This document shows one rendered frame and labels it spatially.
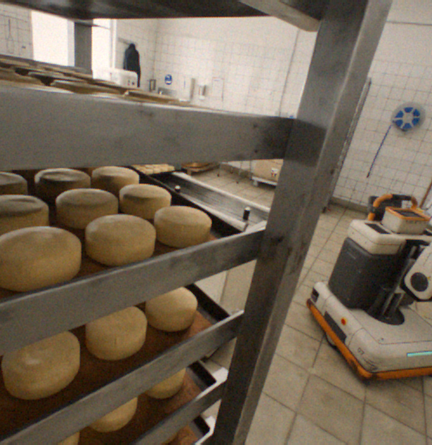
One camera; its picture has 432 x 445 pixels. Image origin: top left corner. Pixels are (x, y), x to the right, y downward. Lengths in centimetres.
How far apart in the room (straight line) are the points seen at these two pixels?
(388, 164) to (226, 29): 338
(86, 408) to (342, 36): 28
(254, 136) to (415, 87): 507
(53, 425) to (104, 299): 9
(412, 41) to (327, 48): 510
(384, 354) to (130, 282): 194
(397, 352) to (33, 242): 204
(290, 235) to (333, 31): 14
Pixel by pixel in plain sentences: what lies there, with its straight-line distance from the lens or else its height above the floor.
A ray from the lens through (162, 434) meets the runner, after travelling 35.
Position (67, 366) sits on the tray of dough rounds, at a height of 124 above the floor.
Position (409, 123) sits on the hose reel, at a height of 138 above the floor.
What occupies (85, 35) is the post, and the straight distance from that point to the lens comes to 60.
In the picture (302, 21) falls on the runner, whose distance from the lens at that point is 25.
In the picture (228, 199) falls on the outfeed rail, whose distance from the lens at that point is 174.
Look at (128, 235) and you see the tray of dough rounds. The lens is 23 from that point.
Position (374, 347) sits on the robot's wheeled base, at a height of 27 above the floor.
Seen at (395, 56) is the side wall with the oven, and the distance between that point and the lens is 531.
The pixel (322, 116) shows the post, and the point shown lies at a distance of 23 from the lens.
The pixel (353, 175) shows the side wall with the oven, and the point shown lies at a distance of 534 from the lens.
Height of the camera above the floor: 144
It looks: 23 degrees down
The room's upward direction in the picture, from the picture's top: 11 degrees clockwise
